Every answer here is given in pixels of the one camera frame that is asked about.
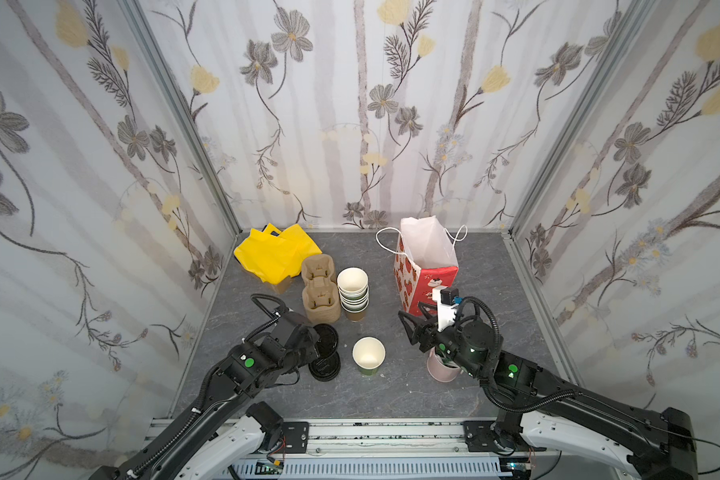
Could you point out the pink cup with utensils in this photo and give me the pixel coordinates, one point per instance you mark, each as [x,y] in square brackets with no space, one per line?
[441,369]

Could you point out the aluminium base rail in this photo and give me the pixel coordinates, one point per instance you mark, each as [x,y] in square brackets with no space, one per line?
[402,449]

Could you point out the green paper coffee cup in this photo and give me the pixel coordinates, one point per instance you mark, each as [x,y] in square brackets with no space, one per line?
[368,354]

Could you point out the stack of paper cups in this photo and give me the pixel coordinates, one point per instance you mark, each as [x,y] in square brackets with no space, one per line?
[353,286]

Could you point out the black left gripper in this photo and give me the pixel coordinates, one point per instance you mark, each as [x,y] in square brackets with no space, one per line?
[311,346]

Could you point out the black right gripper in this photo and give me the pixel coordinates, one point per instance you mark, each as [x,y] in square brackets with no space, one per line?
[426,335]

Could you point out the stack of pulp cup carriers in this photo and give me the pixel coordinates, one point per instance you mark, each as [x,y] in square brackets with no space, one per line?
[320,295]

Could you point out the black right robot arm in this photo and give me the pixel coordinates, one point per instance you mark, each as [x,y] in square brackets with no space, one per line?
[540,410]

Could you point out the yellow napkin stack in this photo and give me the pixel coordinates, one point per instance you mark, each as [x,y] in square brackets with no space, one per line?
[272,254]

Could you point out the stack of black cup lids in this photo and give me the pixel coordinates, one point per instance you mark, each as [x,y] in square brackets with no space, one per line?
[328,364]

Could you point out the brown cardboard napkin box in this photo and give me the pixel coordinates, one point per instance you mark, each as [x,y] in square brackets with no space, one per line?
[276,288]

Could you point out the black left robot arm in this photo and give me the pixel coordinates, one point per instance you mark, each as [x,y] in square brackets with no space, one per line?
[226,387]

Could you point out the red white paper gift bag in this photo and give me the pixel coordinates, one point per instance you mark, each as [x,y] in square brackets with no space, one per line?
[425,258]

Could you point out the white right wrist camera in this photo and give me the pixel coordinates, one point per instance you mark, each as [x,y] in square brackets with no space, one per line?
[447,302]

